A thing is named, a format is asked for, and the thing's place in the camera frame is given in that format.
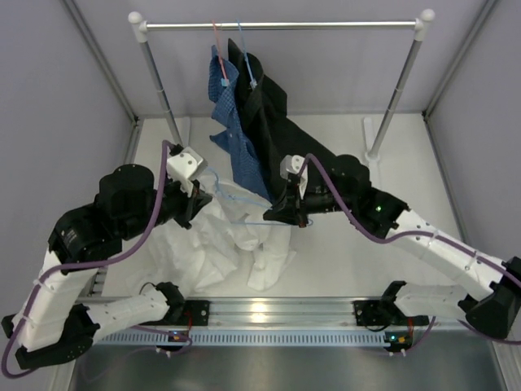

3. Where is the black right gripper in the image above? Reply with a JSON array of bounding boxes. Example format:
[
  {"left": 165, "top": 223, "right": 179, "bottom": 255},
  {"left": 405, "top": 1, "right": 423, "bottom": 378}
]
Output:
[{"left": 263, "top": 180, "right": 354, "bottom": 230}]

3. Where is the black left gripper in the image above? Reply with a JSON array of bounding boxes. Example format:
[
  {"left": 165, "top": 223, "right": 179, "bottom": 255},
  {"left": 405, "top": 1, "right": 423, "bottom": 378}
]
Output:
[{"left": 121, "top": 165, "right": 214, "bottom": 240}]

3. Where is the white shirt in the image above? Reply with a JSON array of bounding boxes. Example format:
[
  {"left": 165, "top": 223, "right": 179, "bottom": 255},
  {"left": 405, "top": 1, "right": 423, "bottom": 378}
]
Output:
[{"left": 126, "top": 174, "right": 296, "bottom": 296}]

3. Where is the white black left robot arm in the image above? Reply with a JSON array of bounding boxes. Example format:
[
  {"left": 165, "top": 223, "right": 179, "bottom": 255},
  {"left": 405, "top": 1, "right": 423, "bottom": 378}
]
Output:
[{"left": 2, "top": 165, "right": 186, "bottom": 372}]

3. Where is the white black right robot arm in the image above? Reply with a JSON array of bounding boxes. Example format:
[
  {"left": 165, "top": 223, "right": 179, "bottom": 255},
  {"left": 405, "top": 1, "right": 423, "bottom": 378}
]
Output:
[{"left": 264, "top": 154, "right": 520, "bottom": 342}]

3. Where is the dark striped shirt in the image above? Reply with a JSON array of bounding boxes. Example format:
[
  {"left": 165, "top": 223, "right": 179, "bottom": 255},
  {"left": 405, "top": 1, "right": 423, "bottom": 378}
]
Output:
[{"left": 228, "top": 39, "right": 335, "bottom": 202}]

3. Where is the blue checkered shirt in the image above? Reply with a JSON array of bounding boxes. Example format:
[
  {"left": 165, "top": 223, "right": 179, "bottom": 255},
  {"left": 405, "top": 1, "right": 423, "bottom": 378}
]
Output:
[{"left": 208, "top": 46, "right": 270, "bottom": 200}]

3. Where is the light blue hanger under dark shirt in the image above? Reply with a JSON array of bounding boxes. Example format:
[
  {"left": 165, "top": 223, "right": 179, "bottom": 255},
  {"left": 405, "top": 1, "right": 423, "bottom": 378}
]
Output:
[{"left": 236, "top": 19, "right": 257, "bottom": 90}]

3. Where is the white clothes rack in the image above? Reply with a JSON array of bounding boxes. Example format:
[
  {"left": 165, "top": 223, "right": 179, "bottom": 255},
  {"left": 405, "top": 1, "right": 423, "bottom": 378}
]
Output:
[{"left": 128, "top": 9, "right": 436, "bottom": 162}]

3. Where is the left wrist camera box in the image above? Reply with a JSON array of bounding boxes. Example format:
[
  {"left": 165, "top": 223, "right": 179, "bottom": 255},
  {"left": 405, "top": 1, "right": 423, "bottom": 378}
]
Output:
[{"left": 166, "top": 144, "right": 208, "bottom": 196}]

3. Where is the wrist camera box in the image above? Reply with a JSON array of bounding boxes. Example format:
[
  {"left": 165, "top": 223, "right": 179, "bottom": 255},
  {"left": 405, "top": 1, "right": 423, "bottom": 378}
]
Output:
[
  {"left": 166, "top": 144, "right": 208, "bottom": 196},
  {"left": 280, "top": 155, "right": 309, "bottom": 198}
]

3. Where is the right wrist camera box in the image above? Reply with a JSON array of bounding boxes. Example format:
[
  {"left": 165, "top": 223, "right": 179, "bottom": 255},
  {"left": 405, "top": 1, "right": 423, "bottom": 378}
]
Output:
[{"left": 280, "top": 155, "right": 309, "bottom": 198}]

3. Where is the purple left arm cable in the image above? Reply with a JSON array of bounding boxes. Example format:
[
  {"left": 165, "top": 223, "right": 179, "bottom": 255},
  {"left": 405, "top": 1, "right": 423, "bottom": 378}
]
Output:
[{"left": 0, "top": 140, "right": 195, "bottom": 378}]

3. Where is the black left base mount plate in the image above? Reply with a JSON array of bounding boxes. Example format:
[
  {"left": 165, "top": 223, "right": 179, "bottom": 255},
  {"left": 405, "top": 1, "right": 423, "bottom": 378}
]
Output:
[{"left": 178, "top": 300, "right": 211, "bottom": 327}]

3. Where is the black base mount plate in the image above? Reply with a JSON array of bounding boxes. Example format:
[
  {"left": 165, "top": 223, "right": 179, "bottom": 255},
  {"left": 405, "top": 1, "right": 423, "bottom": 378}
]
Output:
[
  {"left": 178, "top": 300, "right": 211, "bottom": 327},
  {"left": 353, "top": 300, "right": 389, "bottom": 327}
]

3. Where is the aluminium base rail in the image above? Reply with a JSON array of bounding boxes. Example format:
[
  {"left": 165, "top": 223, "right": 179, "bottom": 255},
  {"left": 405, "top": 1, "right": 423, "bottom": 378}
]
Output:
[{"left": 77, "top": 296, "right": 510, "bottom": 327}]

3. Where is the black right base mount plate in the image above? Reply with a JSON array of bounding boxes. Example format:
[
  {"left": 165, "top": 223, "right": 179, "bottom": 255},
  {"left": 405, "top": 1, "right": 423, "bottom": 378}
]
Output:
[{"left": 353, "top": 300, "right": 389, "bottom": 327}]

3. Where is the white slotted cable duct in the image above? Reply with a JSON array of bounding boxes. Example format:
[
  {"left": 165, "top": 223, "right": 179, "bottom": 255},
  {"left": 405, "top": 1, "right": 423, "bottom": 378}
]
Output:
[{"left": 99, "top": 329, "right": 410, "bottom": 348}]

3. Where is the grey aluminium frame profile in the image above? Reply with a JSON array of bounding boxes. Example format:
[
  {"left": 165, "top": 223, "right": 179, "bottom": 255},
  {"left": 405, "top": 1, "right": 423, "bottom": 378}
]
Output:
[{"left": 59, "top": 0, "right": 139, "bottom": 164}]

